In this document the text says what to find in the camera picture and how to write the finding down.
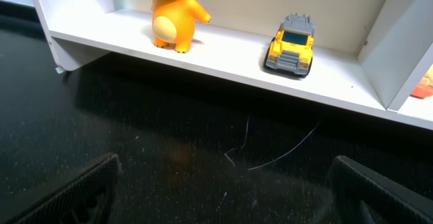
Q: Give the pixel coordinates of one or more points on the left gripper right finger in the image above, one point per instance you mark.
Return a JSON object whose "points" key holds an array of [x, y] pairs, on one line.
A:
{"points": [[365, 197]]}

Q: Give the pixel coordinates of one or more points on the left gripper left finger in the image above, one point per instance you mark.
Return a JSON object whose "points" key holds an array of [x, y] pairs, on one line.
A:
{"points": [[81, 193]]}

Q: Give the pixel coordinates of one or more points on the grey and yellow toy truck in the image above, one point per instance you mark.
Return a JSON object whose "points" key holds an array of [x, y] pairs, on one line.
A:
{"points": [[291, 51]]}

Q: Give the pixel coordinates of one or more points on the yellow rubber duck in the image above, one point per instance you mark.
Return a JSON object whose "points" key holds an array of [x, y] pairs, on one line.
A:
{"points": [[174, 17]]}

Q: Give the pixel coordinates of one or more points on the yellow plush duck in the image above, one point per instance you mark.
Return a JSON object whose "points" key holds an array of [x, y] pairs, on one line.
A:
{"points": [[423, 88]]}

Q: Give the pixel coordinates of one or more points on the white shelf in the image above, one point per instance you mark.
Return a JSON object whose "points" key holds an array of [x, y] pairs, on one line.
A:
{"points": [[236, 58]]}

